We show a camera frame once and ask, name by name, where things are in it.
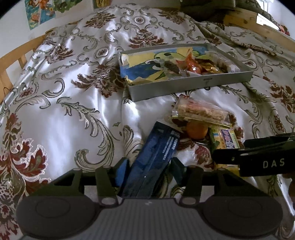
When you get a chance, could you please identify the long dark blue snack packet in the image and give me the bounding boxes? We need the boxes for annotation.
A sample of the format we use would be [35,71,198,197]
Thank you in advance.
[121,121,180,198]

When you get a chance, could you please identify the clear pack of nougat bars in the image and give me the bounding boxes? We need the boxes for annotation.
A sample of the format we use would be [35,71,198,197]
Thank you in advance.
[207,49,238,72]

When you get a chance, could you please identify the cartoon paper tray liner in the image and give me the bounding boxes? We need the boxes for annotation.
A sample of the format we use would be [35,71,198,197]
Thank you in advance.
[120,46,210,83]

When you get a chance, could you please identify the white box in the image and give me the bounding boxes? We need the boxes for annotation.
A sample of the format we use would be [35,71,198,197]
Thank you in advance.
[257,13,280,30]

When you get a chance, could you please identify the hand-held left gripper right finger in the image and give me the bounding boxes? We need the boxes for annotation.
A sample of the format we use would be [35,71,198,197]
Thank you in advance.
[171,158,253,206]

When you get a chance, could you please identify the wooden bed frame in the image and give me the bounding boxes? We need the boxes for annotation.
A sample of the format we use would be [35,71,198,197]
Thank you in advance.
[0,8,295,102]

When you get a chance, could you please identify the white floral satin blanket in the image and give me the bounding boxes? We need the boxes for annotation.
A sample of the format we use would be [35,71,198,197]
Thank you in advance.
[0,3,295,240]

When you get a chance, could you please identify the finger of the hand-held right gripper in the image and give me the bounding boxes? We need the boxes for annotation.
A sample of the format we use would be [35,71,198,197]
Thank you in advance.
[212,149,241,165]
[244,136,295,148]

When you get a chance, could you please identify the small orange tangerine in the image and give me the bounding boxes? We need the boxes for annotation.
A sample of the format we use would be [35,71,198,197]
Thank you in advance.
[186,121,208,140]

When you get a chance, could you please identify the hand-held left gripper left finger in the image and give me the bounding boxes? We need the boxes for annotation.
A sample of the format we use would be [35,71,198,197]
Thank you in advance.
[47,158,129,206]

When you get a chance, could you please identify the clear pack of pink biscuits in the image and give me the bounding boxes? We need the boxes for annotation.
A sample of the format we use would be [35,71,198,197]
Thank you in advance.
[171,96,231,127]

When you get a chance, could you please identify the grey metal tray box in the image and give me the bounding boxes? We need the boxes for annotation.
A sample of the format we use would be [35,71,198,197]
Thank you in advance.
[118,43,254,102]

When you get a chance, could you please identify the orange candy bag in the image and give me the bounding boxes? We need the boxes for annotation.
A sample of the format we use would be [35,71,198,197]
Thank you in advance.
[176,52,208,74]

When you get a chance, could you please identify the gold candy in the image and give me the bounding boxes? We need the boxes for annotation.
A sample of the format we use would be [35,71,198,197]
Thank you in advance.
[200,61,222,74]

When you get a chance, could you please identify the olive quilted jacket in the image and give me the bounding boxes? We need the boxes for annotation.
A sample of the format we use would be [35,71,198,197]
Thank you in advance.
[180,0,268,18]

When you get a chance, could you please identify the yellow snack packet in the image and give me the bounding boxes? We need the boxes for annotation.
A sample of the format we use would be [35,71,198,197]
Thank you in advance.
[209,126,245,176]

